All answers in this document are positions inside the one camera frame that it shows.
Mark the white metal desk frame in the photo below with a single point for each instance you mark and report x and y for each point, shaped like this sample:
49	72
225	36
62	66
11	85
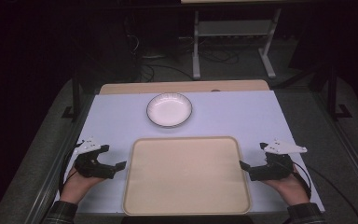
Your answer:
234	29

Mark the person's left hand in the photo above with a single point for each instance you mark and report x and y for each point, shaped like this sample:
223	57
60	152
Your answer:
77	185

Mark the white table cover board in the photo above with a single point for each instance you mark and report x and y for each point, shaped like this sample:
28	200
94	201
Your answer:
230	115

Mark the light wooden table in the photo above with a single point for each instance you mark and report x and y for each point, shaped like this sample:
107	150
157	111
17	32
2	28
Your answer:
183	87

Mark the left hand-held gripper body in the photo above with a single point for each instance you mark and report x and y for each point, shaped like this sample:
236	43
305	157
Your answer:
85	163

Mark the black metal stand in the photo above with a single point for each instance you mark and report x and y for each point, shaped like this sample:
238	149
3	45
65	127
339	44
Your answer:
334	96
74	102

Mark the beige plastic tray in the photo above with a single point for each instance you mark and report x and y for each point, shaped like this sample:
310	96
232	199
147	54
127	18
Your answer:
186	177

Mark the white plate with dark rim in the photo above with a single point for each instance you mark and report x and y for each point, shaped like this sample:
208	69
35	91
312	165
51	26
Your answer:
169	109

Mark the person's right hand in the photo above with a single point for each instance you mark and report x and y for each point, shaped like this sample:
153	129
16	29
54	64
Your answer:
287	188

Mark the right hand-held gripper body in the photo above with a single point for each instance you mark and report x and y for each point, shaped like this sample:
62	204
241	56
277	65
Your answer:
279	161

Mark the aluminium rail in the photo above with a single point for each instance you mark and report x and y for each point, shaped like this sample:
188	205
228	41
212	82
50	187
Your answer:
59	168
351	152

